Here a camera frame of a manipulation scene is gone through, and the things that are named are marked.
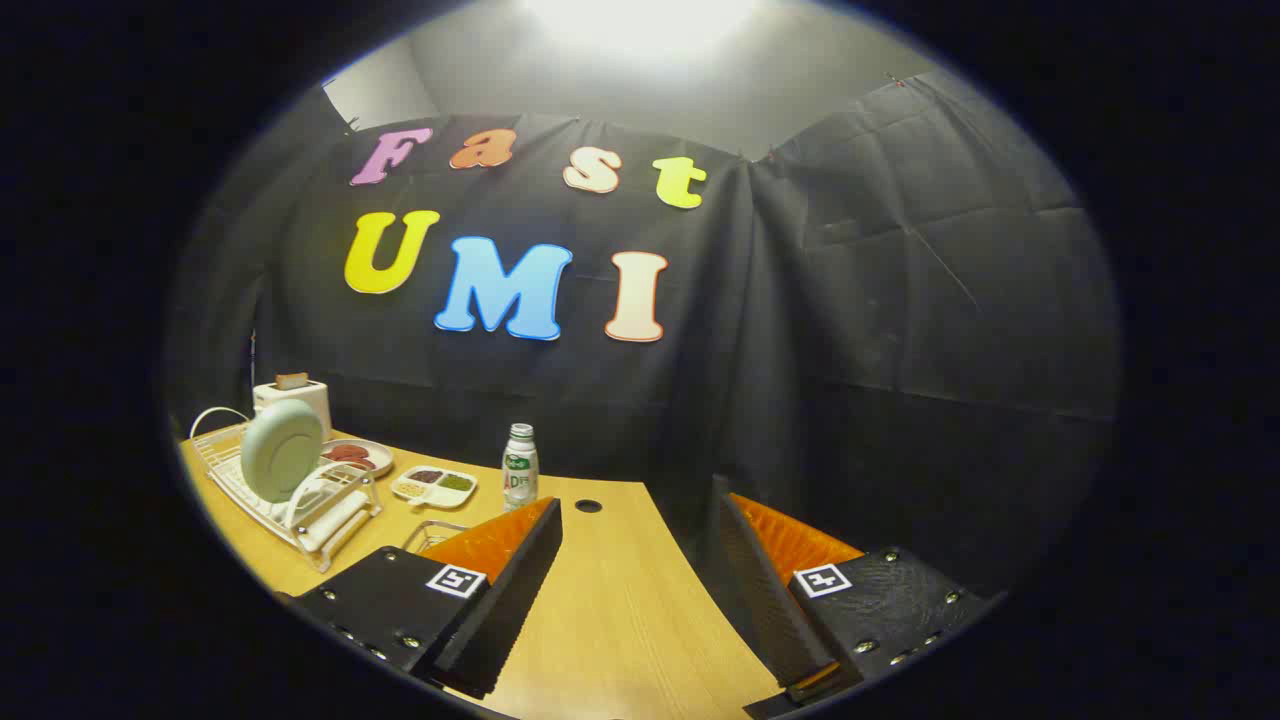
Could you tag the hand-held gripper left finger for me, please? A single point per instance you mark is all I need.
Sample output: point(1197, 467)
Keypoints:
point(400, 600)

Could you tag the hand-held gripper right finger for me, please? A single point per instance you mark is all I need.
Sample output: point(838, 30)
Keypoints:
point(770, 590)

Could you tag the pale green plate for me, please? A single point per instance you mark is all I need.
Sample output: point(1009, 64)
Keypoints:
point(280, 450)

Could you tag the round beige dish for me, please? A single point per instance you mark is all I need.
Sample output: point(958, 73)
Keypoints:
point(378, 453)

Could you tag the white divided tray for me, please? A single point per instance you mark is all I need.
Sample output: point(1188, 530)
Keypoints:
point(435, 493)

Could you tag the pile of green beans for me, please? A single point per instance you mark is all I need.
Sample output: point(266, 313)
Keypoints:
point(457, 482)

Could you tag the brown meat piece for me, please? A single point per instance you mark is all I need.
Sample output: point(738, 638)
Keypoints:
point(362, 464)
point(345, 451)

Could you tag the clear bottle with green label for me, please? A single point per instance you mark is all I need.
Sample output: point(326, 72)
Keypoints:
point(520, 475)

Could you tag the white toaster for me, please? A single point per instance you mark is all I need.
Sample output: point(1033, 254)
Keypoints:
point(300, 405)

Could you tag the bread slice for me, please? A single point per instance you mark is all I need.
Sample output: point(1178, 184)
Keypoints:
point(292, 381)

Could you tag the black backdrop cloth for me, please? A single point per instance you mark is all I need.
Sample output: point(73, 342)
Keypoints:
point(850, 300)

